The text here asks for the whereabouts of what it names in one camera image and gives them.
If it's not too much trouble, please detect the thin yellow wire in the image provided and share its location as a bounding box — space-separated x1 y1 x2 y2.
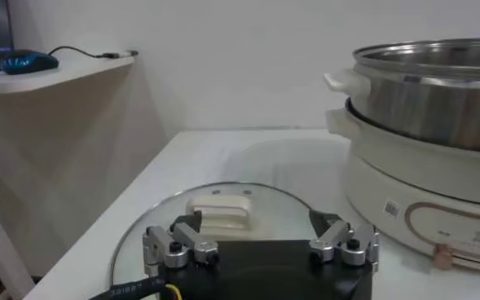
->
165 283 183 300

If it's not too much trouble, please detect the black sleeved left wrist cable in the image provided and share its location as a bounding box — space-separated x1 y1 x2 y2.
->
88 276 167 300

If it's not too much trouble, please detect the round glass pot lid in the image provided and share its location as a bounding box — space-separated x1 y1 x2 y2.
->
109 181 319 287

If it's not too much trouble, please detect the stainless steel steamer basket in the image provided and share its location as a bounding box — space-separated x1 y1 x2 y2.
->
323 37 480 155

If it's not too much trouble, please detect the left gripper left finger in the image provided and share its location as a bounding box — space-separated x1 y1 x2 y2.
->
143 210 220 278

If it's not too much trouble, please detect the steel steamer pot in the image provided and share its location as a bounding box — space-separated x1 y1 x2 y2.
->
324 97 480 274

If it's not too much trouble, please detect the blue computer mouse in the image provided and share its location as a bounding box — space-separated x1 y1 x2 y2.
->
0 49 60 76

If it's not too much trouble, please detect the white side desk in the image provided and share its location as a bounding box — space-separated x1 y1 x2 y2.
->
0 51 171 300

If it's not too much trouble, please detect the black usb cable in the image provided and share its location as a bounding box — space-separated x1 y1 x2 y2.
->
47 45 139 60

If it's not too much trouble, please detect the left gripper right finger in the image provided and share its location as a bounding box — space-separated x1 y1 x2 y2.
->
308 210 381 273

